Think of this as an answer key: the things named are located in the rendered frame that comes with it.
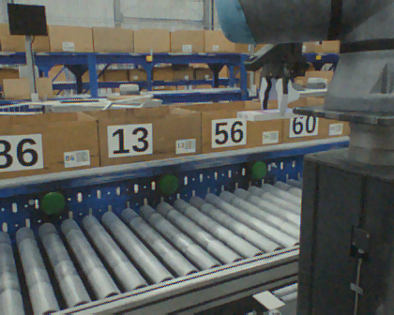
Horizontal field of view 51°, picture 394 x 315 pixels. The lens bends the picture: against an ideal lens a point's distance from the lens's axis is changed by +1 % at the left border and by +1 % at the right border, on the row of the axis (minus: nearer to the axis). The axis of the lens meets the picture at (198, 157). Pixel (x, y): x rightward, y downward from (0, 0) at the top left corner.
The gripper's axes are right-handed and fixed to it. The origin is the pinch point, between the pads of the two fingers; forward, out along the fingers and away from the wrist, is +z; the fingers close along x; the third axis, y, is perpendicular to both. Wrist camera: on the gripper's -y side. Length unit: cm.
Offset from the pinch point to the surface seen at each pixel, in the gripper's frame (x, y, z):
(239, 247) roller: 0.7, -7.5, 37.1
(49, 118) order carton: 78, -46, 9
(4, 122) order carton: 77, -61, 10
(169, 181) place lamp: 42, -11, 29
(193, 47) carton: 508, 223, -47
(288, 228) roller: 4.5, 12.1, 36.2
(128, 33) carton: 505, 116, -61
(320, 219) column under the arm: -38.1, -17.3, 14.3
